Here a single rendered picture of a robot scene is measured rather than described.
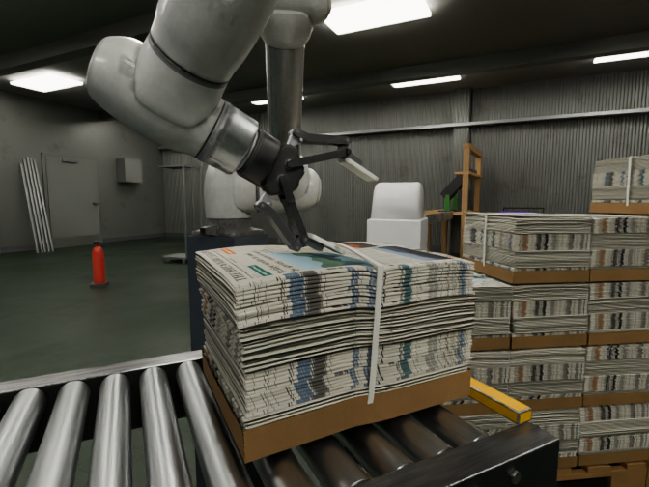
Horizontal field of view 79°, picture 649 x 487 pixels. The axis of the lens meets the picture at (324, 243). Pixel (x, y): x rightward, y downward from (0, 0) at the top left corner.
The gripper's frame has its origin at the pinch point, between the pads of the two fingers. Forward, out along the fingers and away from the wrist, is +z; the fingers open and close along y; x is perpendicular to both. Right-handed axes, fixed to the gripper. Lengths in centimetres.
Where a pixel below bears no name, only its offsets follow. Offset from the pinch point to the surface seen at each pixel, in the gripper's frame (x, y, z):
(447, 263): 14.0, 2.6, 10.6
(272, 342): 13.7, 22.1, -10.0
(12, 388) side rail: -24, 51, -33
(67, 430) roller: -5, 47, -24
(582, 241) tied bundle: -24, -38, 100
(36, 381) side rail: -25, 50, -31
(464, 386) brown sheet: 13.8, 18.4, 23.9
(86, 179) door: -1092, 8, -133
